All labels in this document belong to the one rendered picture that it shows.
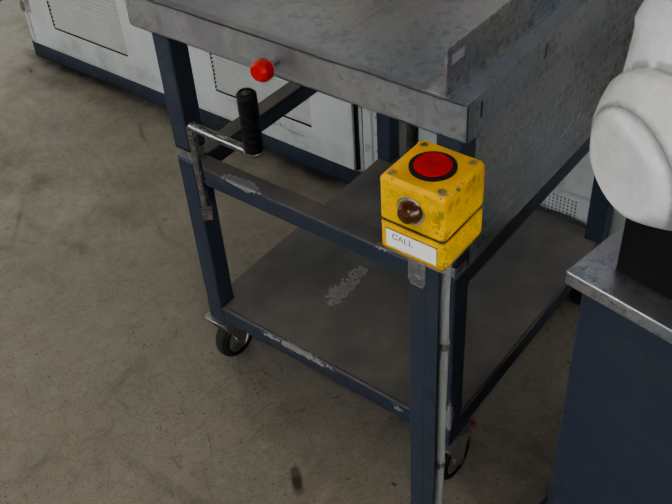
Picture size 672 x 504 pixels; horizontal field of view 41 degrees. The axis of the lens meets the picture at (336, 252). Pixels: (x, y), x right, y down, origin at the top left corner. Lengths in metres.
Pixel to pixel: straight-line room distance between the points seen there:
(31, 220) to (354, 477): 1.17
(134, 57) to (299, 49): 1.57
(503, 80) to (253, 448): 0.94
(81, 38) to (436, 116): 1.95
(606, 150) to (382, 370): 0.99
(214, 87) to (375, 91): 1.40
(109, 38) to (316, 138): 0.79
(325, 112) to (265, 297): 0.63
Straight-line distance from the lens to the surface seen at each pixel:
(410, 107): 1.18
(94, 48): 2.94
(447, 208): 0.90
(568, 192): 2.03
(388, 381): 1.67
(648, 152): 0.74
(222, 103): 2.58
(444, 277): 1.02
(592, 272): 1.05
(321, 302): 1.82
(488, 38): 1.19
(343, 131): 2.30
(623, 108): 0.76
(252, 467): 1.79
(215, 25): 1.36
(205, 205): 1.57
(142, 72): 2.80
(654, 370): 1.07
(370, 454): 1.79
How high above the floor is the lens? 1.45
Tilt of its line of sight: 41 degrees down
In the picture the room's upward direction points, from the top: 4 degrees counter-clockwise
